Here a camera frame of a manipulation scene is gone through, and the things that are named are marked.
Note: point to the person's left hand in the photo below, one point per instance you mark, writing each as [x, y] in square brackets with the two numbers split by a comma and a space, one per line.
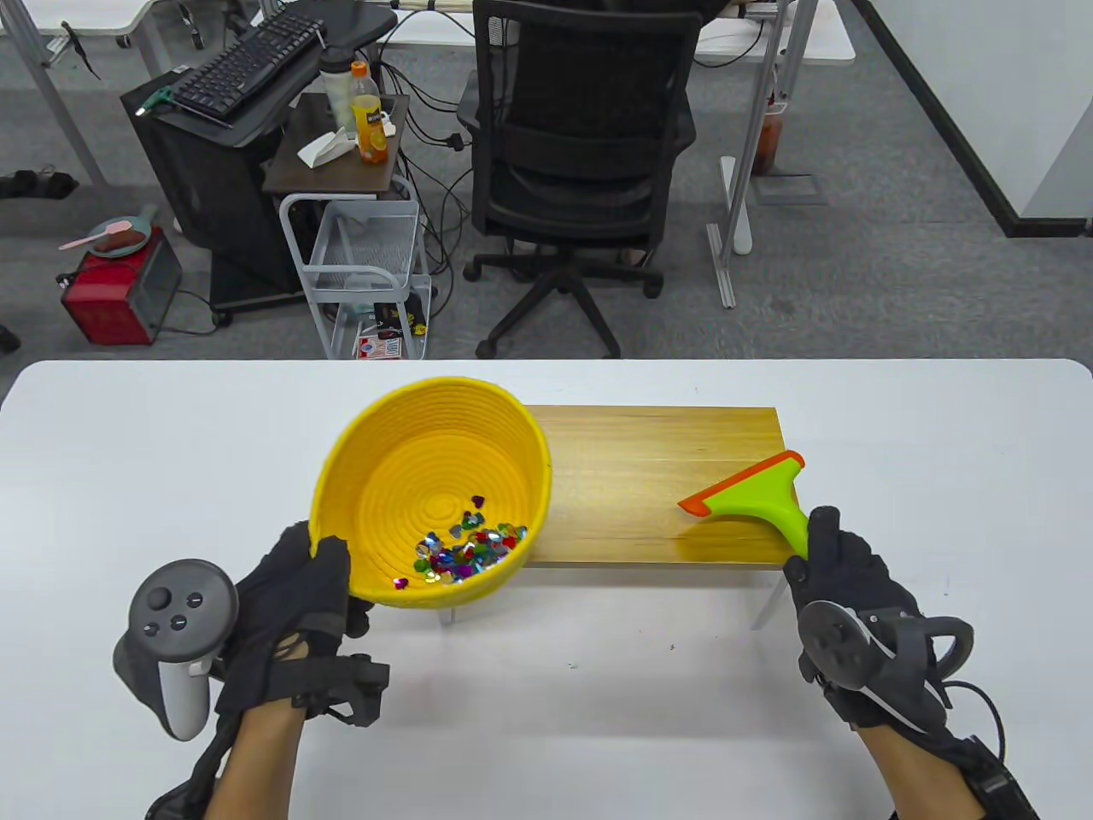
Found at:
[282, 598]

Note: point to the person's right hand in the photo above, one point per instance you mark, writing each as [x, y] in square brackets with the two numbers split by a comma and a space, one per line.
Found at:
[854, 572]

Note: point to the green orange scraper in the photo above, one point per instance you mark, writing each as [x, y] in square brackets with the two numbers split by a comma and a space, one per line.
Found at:
[760, 495]

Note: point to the yellow fabric basket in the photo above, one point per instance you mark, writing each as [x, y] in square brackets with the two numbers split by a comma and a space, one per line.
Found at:
[410, 478]

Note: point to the pile of colourful sequins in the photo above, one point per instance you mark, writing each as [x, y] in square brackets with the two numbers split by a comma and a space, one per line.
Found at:
[465, 555]

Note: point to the wooden tabletop organizer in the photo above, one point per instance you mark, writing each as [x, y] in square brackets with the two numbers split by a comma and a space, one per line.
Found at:
[632, 487]

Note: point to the person's right forearm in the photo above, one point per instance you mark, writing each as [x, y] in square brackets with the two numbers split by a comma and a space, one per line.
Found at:
[914, 777]

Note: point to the person's left forearm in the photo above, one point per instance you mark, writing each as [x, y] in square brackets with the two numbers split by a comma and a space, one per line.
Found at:
[256, 769]

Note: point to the grey tracking controller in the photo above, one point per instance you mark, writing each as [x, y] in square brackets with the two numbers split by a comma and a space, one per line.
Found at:
[179, 606]
[841, 645]

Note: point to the red card box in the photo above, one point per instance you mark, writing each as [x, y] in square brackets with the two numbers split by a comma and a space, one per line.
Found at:
[380, 347]

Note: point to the red toaster oven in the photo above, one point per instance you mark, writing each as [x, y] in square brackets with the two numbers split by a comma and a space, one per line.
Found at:
[102, 299]

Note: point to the teal plate with food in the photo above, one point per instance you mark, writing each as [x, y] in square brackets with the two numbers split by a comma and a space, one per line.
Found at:
[128, 243]

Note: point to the grey floor plate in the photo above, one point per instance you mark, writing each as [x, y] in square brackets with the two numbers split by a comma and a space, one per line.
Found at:
[790, 190]

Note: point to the pink spatula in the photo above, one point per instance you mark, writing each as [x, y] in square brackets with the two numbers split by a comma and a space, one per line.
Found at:
[111, 229]

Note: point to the black rolling computer stand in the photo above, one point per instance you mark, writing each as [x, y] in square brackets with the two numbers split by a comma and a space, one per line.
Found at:
[196, 188]

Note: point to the small wooden side table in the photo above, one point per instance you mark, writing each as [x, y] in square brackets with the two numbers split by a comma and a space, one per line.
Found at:
[341, 175]

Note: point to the white crumpled tissue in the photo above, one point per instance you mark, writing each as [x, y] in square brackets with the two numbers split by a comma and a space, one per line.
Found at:
[320, 152]

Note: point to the black shoe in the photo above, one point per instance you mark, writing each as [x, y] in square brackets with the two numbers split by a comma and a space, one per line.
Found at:
[19, 184]
[58, 184]

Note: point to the orange juice bottle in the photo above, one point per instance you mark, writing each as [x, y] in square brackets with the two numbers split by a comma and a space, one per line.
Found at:
[369, 128]

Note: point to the grey water bottle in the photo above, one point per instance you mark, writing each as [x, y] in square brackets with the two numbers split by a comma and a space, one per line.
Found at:
[336, 94]

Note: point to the black mesh office chair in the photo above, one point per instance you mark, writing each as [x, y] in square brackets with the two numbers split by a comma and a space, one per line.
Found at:
[589, 128]

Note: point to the white desk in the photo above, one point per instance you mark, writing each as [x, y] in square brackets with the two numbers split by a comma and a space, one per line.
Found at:
[820, 47]
[85, 17]

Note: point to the black keyboard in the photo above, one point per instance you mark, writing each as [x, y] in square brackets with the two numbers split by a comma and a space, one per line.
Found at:
[248, 64]

